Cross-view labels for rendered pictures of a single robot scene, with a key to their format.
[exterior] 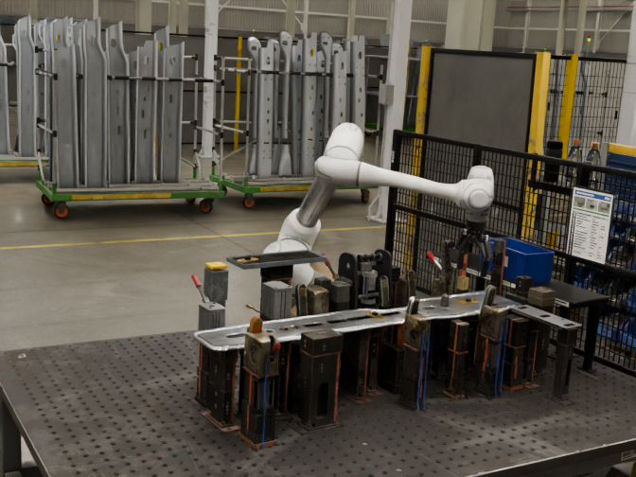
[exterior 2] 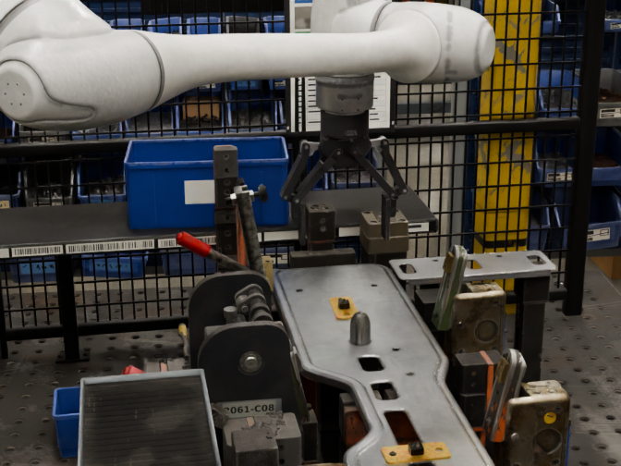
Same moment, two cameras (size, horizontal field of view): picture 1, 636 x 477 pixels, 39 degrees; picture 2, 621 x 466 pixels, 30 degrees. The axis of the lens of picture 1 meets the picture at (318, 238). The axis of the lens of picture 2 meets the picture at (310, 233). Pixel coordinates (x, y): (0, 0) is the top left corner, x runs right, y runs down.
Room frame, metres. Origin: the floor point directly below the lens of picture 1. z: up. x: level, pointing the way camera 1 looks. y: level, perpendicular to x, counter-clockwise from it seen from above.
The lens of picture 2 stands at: (2.82, 0.99, 1.76)
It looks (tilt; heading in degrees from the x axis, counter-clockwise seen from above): 20 degrees down; 294
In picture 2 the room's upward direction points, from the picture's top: straight up
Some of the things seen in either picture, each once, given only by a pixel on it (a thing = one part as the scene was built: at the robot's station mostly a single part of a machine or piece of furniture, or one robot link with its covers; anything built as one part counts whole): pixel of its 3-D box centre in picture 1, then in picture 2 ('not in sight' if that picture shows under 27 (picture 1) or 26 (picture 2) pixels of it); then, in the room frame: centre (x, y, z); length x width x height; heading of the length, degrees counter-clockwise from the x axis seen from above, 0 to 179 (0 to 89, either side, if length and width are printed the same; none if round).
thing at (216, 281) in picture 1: (214, 326); not in sight; (3.23, 0.37, 0.92); 0.08 x 0.08 x 0.44; 34
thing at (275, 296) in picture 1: (274, 338); not in sight; (3.18, 0.14, 0.90); 0.13 x 0.10 x 0.41; 34
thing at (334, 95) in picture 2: (477, 213); (345, 91); (3.49, -0.61, 1.36); 0.09 x 0.09 x 0.06
